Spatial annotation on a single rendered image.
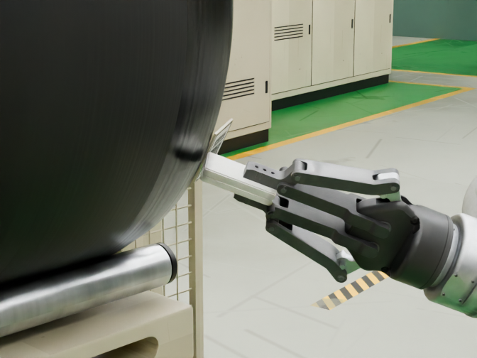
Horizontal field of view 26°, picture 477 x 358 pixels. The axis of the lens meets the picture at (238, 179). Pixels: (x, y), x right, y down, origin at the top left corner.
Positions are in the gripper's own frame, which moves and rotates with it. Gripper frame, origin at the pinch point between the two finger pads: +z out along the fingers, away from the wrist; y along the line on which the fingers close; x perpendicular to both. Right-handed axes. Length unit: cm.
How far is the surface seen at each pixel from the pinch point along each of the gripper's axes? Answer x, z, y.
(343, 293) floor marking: 208, -82, 163
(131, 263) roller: 0.4, 6.1, 14.0
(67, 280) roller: -5.3, 11.4, 13.9
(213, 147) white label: 2.4, 3.1, -0.7
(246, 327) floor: 173, -49, 163
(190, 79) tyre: -2.1, 7.8, -9.0
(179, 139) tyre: -2.9, 6.7, -3.5
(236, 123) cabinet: 441, -50, 248
